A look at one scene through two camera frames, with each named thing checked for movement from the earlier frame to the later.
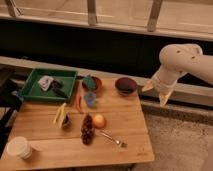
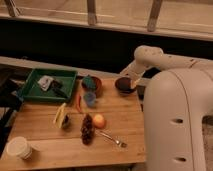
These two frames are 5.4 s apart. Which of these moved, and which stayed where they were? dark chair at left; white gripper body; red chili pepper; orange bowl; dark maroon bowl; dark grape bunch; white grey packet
Moved: white gripper body
Stayed: dark maroon bowl; orange bowl; white grey packet; red chili pepper; dark grape bunch; dark chair at left
